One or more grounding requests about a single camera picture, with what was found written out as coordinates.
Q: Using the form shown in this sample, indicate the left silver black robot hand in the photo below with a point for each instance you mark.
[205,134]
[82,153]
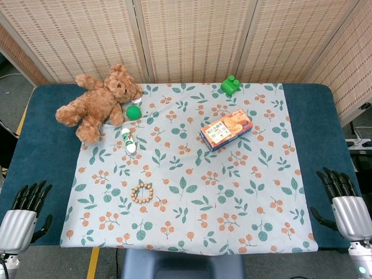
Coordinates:
[17,226]

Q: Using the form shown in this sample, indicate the small white green bottle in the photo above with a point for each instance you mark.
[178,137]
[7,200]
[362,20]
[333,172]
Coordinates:
[128,141]

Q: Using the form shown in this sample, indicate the brown teddy bear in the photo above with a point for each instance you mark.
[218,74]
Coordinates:
[96,107]

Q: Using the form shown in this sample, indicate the green ball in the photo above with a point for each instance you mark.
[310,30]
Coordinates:
[133,112]

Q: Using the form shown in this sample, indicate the green toy block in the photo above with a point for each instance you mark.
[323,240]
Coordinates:
[229,85]

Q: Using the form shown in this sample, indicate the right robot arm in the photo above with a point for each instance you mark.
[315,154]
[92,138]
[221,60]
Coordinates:
[361,258]

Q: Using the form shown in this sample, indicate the orange blue cookie box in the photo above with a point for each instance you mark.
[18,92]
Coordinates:
[225,129]

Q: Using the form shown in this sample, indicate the dark blue table cover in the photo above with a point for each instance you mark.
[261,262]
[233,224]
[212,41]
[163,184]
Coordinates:
[43,145]

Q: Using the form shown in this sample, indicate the floral leaf print tablecloth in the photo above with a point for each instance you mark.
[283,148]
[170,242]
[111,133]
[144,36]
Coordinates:
[186,174]

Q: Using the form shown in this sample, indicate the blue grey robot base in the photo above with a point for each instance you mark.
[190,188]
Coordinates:
[183,266]

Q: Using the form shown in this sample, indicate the woven folding screen panel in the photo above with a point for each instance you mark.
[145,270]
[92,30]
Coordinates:
[290,40]
[17,58]
[194,40]
[354,64]
[81,37]

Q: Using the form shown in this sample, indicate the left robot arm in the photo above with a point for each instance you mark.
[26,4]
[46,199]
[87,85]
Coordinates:
[8,263]

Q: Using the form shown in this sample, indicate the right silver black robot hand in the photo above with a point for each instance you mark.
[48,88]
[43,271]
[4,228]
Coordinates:
[353,215]

